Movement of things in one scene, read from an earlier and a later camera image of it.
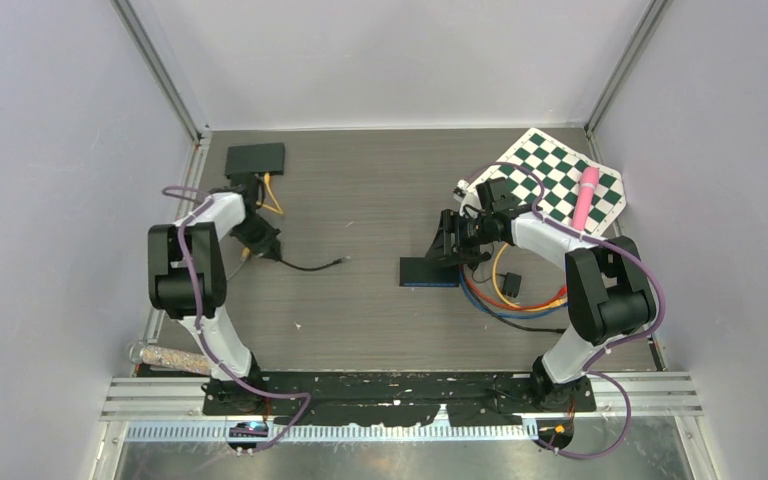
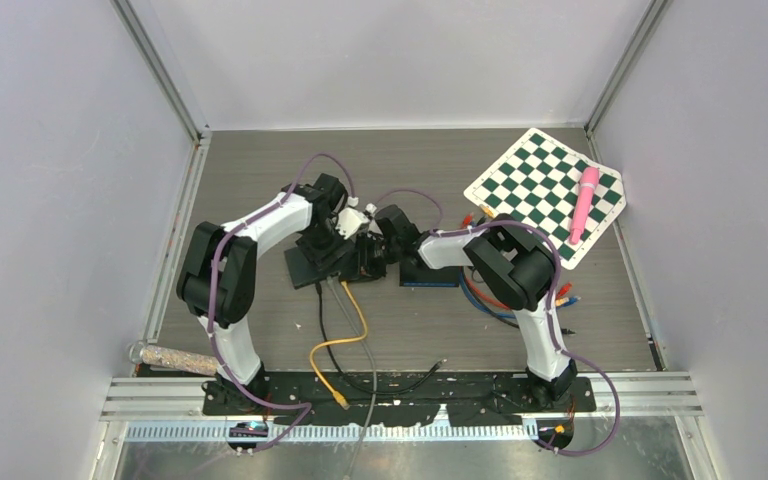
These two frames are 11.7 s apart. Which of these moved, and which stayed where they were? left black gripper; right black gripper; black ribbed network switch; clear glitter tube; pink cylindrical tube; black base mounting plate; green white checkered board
Moved: right black gripper; left black gripper
Stayed: pink cylindrical tube; clear glitter tube; green white checkered board; black ribbed network switch; black base mounting plate
